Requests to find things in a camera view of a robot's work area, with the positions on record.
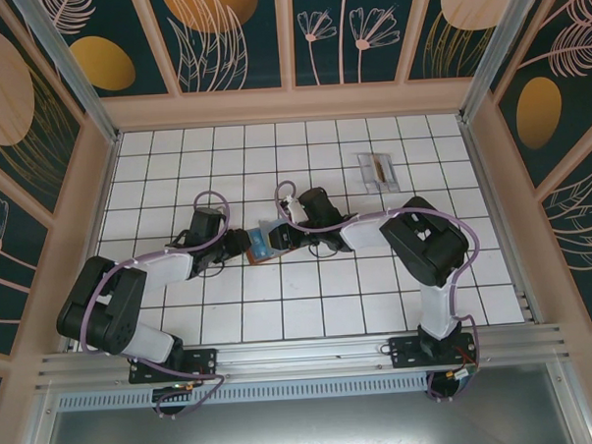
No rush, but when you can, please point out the grey slotted cable duct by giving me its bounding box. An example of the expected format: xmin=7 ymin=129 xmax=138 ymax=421
xmin=54 ymin=372 xmax=431 ymax=412

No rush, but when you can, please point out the brown leather card holder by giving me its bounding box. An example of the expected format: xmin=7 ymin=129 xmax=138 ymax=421
xmin=242 ymin=215 xmax=303 ymax=266

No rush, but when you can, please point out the aluminium mounting rail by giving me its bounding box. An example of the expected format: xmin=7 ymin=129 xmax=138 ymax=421
xmin=33 ymin=321 xmax=573 ymax=392

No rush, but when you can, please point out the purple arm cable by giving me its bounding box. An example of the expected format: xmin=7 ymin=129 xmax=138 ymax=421
xmin=273 ymin=172 xmax=488 ymax=411
xmin=73 ymin=189 xmax=242 ymax=424

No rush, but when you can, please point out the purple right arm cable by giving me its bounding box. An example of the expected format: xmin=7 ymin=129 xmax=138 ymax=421
xmin=273 ymin=172 xmax=488 ymax=411

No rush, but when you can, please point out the aluminium side rail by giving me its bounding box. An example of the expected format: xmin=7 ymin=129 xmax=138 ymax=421
xmin=457 ymin=114 xmax=545 ymax=330
xmin=50 ymin=133 xmax=132 ymax=353

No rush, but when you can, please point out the aluminium frame post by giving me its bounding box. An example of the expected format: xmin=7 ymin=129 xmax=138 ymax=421
xmin=10 ymin=0 xmax=123 ymax=148
xmin=453 ymin=0 xmax=561 ymax=128

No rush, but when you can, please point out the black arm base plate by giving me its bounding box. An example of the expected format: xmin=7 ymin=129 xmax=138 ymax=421
xmin=388 ymin=330 xmax=480 ymax=371
xmin=128 ymin=347 xmax=220 ymax=386

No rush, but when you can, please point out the clear acrylic card stand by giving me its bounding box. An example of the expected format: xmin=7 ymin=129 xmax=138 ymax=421
xmin=357 ymin=150 xmax=402 ymax=195

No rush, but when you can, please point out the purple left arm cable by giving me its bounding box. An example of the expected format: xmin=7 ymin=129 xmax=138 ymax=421
xmin=73 ymin=189 xmax=242 ymax=424

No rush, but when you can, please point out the grey metal panel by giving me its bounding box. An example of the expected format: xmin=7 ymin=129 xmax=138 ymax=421
xmin=36 ymin=385 xmax=580 ymax=444

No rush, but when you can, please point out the small green circuit board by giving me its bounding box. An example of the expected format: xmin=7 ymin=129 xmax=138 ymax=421
xmin=447 ymin=363 xmax=482 ymax=384

